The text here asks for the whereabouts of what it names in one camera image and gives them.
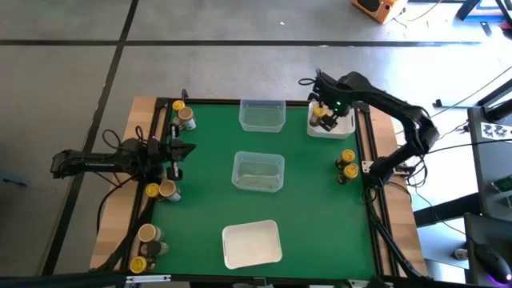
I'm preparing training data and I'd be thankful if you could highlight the dark grey floor object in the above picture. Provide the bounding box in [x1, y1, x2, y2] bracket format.
[0, 172, 31, 189]

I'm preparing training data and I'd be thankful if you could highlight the clear plastic bin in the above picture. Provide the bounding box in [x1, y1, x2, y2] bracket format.
[238, 98, 287, 134]
[231, 150, 286, 194]

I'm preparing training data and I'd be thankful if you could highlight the black computer mouse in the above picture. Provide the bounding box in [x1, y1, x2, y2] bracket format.
[474, 242, 512, 286]

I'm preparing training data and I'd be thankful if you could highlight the silver metal bracket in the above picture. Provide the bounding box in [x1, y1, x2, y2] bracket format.
[126, 274, 172, 285]

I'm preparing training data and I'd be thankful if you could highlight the white sheet black pattern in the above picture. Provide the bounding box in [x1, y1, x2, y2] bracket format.
[481, 122, 512, 141]

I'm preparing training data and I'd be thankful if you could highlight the white plastic bin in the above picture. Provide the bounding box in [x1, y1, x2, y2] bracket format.
[222, 219, 283, 270]
[306, 100, 357, 140]

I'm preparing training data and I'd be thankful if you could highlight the device with green screen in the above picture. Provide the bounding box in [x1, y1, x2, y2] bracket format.
[490, 174, 512, 209]

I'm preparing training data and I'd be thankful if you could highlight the wooden lid spice jar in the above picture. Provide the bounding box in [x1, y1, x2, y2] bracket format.
[158, 179, 182, 203]
[177, 106, 198, 131]
[137, 222, 165, 244]

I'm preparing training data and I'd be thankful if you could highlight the orange box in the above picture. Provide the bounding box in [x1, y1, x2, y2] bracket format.
[351, 0, 409, 25]

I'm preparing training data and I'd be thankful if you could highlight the dark grey desk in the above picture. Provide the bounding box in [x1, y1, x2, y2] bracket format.
[463, 106, 512, 288]

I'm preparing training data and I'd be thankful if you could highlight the green table mat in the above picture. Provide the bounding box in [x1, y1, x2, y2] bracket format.
[142, 102, 379, 280]

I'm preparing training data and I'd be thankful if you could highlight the black aluminium table frame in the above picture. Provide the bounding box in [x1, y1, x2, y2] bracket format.
[119, 94, 401, 282]

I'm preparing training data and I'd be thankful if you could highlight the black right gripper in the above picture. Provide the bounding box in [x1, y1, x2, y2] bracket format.
[306, 70, 354, 132]

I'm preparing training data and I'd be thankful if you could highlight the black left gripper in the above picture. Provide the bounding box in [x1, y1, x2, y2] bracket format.
[154, 122, 197, 182]

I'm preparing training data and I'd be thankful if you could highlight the black lid herb jar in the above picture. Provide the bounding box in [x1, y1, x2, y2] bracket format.
[139, 240, 170, 258]

